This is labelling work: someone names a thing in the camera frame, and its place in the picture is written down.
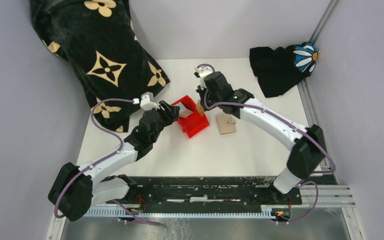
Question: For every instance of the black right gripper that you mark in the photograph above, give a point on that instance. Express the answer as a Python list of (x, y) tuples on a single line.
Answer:
[(200, 90)]

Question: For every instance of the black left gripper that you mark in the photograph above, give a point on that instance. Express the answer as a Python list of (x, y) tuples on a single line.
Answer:
[(171, 112)]

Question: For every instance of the stack of credit cards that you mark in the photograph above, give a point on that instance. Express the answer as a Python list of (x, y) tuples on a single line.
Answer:
[(184, 112)]

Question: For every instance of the red plastic bin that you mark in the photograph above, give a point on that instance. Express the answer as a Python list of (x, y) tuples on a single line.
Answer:
[(193, 123)]

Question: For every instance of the yellow credit card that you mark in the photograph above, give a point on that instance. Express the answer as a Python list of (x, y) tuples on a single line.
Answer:
[(200, 109)]

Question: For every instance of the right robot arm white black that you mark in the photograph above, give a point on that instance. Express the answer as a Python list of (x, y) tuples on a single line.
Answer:
[(306, 144)]

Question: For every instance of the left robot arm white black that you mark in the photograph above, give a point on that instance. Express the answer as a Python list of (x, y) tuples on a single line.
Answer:
[(79, 187)]

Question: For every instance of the black cloth with daisy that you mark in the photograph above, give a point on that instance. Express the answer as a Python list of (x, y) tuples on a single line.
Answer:
[(278, 70)]

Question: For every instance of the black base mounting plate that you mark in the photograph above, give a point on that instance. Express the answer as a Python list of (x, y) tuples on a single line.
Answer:
[(224, 194)]

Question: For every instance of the black blanket with beige flowers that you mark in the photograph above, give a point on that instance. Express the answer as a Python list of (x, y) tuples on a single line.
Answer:
[(97, 39)]

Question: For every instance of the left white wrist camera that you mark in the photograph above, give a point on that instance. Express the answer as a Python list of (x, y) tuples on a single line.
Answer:
[(146, 102)]

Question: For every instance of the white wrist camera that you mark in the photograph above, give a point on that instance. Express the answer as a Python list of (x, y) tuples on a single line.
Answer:
[(202, 71), (146, 102)]

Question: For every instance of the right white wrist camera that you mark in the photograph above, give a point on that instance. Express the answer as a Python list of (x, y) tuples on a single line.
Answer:
[(202, 71)]

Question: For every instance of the slotted grey cable duct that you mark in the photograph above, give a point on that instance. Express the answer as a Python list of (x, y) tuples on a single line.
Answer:
[(118, 212)]

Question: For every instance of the aluminium rail frame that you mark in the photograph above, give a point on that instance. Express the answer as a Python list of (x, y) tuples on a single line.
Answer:
[(313, 195)]

